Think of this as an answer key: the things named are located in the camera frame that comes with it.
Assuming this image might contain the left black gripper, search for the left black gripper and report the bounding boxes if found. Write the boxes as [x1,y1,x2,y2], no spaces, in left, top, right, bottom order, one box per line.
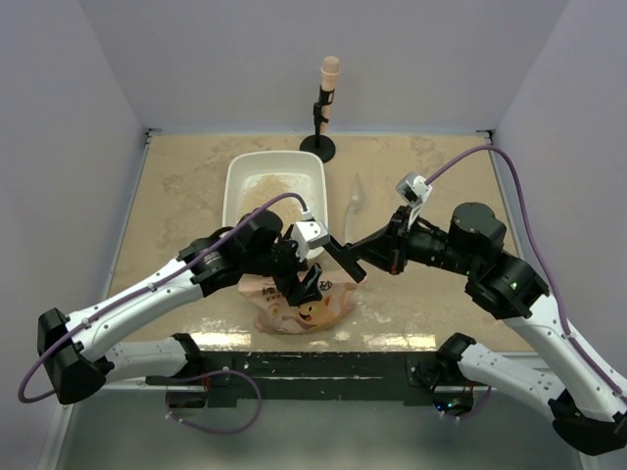
[245,229,323,306]

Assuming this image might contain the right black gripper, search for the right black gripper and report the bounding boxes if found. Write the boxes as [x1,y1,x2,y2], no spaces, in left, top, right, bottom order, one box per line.
[351,203,479,275]

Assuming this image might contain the pink cat litter bag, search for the pink cat litter bag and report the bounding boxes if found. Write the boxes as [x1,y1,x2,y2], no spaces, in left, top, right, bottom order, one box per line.
[237,269,359,335]

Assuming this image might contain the clear plastic scoop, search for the clear plastic scoop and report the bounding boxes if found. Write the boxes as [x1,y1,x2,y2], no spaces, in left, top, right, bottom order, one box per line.
[344,173,365,243]

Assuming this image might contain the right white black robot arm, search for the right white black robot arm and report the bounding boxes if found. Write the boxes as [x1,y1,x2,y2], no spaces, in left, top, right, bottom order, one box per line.
[346,203,626,456]

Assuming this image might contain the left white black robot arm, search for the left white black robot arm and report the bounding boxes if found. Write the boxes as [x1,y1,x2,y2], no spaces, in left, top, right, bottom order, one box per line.
[37,208,329,404]

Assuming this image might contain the white plastic litter box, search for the white plastic litter box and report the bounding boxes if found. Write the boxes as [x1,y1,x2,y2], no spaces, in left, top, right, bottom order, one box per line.
[221,150,329,260]

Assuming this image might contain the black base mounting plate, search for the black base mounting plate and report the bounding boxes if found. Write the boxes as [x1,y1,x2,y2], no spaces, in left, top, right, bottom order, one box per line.
[164,350,494,408]

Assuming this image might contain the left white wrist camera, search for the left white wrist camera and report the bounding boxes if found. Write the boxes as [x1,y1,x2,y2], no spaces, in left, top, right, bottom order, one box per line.
[289,210,330,261]

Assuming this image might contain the black stand with beige handle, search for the black stand with beige handle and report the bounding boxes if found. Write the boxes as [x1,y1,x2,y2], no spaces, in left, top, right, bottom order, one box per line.
[300,56,340,164]

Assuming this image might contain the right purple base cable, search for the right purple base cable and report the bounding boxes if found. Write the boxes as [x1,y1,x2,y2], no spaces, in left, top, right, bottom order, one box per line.
[438,384,494,422]

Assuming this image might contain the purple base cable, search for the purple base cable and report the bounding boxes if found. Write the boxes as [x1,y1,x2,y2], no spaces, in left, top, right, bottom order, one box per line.
[438,384,494,422]
[165,368,264,435]

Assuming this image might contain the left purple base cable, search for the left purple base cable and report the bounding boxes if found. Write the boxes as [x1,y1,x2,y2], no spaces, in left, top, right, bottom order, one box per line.
[165,368,264,435]

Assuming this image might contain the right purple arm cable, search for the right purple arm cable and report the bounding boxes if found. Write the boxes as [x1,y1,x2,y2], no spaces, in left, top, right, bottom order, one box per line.
[425,146,627,398]

